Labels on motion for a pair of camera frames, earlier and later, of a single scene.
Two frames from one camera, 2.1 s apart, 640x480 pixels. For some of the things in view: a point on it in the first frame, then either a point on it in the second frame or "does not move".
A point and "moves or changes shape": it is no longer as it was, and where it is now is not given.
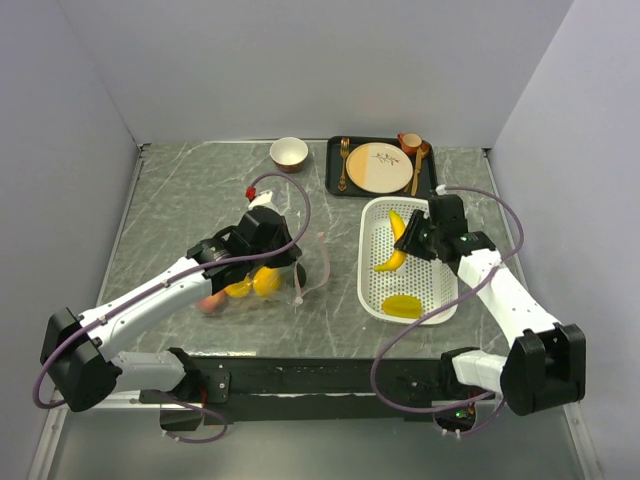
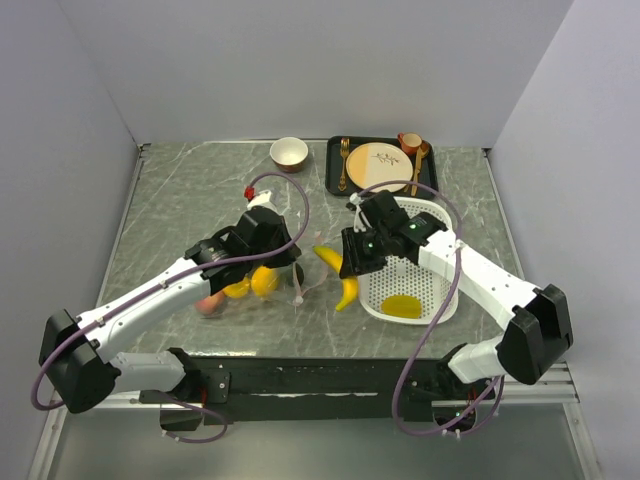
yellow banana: x=399 y=228 moves or changes shape
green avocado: x=301 y=274 does not move
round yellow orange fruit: x=267 y=281 does not move
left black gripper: x=287 y=255 does not move
